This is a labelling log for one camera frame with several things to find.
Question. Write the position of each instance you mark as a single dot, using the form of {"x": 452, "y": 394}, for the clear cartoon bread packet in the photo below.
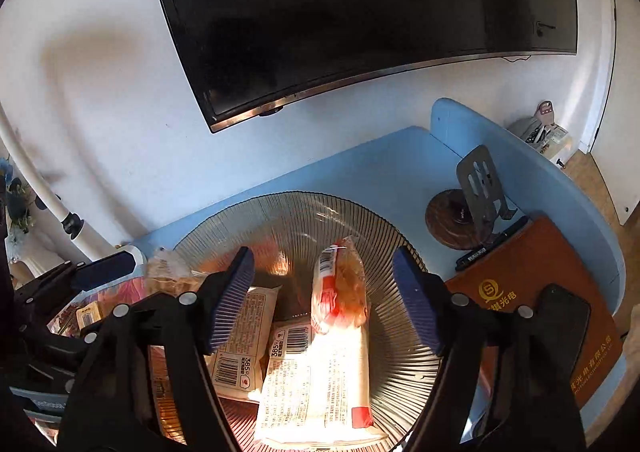
{"x": 167, "y": 269}

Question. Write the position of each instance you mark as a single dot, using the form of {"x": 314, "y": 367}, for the white door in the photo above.
{"x": 625, "y": 131}

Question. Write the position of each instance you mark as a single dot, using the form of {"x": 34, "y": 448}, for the black pen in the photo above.
{"x": 492, "y": 244}

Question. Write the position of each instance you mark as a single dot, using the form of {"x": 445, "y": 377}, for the black flat screen television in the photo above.
{"x": 360, "y": 16}

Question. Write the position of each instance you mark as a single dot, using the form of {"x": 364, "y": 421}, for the black computer mouse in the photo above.
{"x": 570, "y": 304}

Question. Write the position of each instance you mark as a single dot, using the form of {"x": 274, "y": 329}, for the white desk lamp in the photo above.
{"x": 30, "y": 171}

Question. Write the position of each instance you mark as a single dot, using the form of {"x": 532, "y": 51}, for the red white bread packet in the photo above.
{"x": 340, "y": 282}

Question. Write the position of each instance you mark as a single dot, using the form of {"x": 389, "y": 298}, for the brown round coaster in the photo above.
{"x": 445, "y": 222}

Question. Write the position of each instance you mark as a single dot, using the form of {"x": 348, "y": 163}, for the ribbed glass bowl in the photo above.
{"x": 400, "y": 242}

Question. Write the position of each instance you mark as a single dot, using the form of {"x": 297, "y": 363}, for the large white snack packet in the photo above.
{"x": 315, "y": 377}

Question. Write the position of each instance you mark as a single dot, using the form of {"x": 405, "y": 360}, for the brown leather desk pad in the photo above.
{"x": 520, "y": 262}

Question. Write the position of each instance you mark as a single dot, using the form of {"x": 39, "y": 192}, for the white box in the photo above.
{"x": 557, "y": 144}

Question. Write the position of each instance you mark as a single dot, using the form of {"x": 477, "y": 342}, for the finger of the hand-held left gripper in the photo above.
{"x": 102, "y": 271}

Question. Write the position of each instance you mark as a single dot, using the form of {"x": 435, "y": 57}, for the white barcode snack packet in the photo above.
{"x": 250, "y": 332}

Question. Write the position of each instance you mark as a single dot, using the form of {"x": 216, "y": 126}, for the blue desk side board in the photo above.
{"x": 550, "y": 192}

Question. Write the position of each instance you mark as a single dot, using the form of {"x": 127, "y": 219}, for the blue artificial flowers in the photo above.
{"x": 15, "y": 212}

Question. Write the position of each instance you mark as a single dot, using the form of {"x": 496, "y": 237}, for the orange snack packet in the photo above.
{"x": 167, "y": 397}

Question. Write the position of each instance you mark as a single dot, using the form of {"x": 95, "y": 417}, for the grey bag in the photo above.
{"x": 532, "y": 129}

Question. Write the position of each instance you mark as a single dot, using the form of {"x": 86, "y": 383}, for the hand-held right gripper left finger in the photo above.
{"x": 232, "y": 304}

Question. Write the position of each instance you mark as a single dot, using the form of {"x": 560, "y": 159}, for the grey metal phone stand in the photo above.
{"x": 482, "y": 182}

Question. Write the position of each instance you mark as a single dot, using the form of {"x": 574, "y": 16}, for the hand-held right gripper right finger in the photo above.
{"x": 417, "y": 309}

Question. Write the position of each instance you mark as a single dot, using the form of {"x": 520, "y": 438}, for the yellow snack packet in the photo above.
{"x": 89, "y": 314}

